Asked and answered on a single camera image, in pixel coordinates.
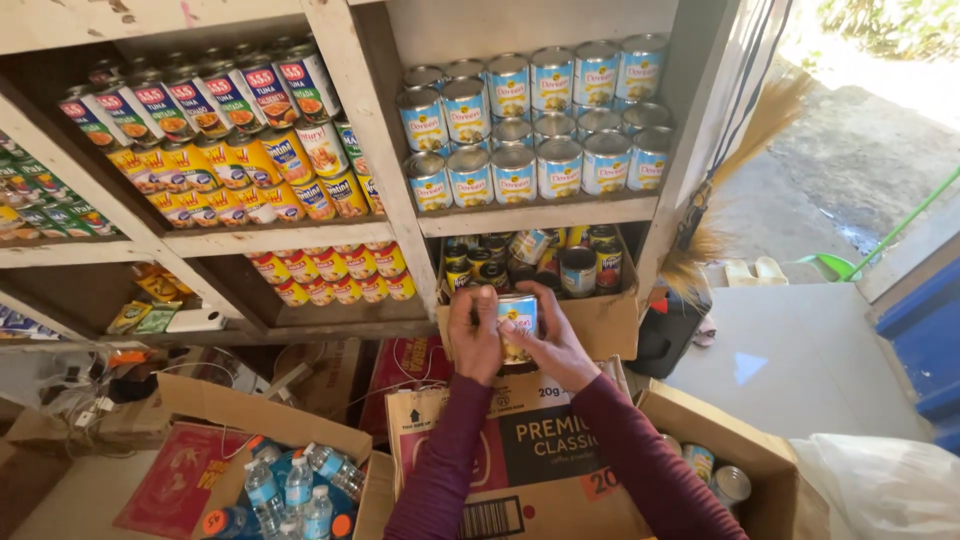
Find green dustpan with handle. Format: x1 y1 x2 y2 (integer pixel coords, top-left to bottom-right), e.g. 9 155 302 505
795 165 960 284

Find white power bank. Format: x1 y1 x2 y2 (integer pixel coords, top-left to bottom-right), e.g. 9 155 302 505
164 308 228 334

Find stack of green packets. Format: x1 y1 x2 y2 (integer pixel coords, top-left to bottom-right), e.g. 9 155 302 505
0 131 121 243

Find person's left hand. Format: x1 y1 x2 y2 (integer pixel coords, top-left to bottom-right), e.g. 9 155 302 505
448 285 504 386

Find tangle of white cables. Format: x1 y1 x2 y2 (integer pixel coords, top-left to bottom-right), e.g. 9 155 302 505
33 343 162 455

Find stack of light blue cans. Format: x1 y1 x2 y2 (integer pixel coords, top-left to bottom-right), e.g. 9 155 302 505
396 33 676 213

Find silver top can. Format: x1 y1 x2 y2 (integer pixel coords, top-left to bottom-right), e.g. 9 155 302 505
708 465 753 513

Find coffee print cardboard carton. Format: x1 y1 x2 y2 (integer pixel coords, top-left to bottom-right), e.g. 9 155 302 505
384 355 655 540

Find light blue milk can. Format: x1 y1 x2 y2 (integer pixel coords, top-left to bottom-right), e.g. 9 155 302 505
498 293 540 367

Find group of mixed small cans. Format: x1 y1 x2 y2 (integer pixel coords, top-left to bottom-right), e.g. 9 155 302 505
442 225 625 299

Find orange yellow packets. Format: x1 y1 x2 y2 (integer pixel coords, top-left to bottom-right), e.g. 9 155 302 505
129 261 198 304

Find cardboard box of mixed cans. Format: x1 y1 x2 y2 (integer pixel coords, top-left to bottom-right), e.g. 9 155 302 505
435 223 641 363

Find straw broom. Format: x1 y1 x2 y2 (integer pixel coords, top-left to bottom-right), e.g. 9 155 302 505
658 69 817 303

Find large open cardboard box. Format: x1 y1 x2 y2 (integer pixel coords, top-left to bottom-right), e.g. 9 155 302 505
633 378 802 540

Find stack of yellow sardine cans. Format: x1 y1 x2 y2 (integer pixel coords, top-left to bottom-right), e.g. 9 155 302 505
103 118 386 228

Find open brown cardboard box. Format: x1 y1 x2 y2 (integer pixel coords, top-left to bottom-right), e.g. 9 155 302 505
156 372 396 540

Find white plastic bag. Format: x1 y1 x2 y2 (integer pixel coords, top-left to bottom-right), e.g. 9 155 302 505
789 432 960 540

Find flat worn cardboard box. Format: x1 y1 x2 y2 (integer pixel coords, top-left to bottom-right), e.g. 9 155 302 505
0 388 175 460

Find red cardboard carton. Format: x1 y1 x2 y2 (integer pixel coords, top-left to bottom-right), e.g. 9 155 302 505
358 336 456 445

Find person's right hand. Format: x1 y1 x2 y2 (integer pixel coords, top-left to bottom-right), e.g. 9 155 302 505
498 281 602 396

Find row of blue tuna cans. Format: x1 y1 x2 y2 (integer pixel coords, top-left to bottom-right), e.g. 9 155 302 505
58 39 344 149

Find blue plastic bin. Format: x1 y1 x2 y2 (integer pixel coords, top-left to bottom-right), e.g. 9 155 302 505
872 253 960 455

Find stack of red yellow cans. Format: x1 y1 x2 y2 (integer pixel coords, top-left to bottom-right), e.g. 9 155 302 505
246 240 418 308

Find red printed packet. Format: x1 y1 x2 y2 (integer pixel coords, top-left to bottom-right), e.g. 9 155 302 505
113 420 253 540

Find pack of small water bottles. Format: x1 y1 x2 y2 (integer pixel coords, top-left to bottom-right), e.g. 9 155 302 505
201 433 367 540

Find light blue labelled can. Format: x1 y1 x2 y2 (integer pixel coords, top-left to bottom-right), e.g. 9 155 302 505
681 442 716 486

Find white wooden shelf unit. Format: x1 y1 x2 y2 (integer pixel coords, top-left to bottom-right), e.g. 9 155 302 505
0 0 744 354

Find plain brown cardboard box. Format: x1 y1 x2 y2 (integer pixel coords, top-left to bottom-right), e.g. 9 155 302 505
271 339 365 423

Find pair of beige slippers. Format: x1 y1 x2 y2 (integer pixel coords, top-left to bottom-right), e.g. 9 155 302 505
722 255 790 288

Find green yellow sachets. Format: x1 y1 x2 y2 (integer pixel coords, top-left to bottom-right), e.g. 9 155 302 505
104 299 183 337

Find black plastic container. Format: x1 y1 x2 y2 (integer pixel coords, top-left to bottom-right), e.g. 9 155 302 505
627 287 714 381

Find blue white packets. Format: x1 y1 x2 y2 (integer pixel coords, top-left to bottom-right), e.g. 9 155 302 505
0 303 63 343

